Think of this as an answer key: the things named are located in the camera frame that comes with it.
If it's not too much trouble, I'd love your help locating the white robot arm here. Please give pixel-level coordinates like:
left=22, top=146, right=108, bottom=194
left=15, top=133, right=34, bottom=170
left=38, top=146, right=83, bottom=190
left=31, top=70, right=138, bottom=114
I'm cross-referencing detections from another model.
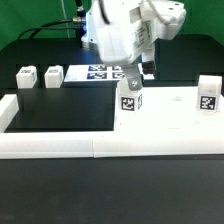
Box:
left=81, top=0, right=186, bottom=91

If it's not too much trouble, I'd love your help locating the white square table top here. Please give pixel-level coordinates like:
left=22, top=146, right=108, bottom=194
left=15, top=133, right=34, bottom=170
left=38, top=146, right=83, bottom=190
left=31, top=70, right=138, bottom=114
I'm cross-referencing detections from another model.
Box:
left=114, top=87, right=224, bottom=132

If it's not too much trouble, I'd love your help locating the white sheet with AprilTags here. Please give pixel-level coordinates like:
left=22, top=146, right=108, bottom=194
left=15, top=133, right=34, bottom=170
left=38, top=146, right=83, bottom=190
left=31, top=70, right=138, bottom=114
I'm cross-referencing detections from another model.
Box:
left=64, top=64, right=125, bottom=82

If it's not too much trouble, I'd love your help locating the white U-shaped obstacle fence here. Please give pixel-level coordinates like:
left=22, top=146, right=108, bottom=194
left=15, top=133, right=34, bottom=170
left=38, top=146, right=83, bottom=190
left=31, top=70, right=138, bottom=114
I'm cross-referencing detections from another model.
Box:
left=0, top=89, right=224, bottom=160

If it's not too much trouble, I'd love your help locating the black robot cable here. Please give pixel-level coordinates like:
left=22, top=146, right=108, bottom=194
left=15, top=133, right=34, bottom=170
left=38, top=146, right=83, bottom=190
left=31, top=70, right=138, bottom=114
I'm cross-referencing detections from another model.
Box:
left=17, top=0, right=88, bottom=41

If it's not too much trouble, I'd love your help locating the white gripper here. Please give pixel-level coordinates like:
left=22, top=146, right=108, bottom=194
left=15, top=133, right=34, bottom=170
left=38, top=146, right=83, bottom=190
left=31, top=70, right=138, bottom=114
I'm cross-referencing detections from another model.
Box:
left=91, top=0, right=156, bottom=91

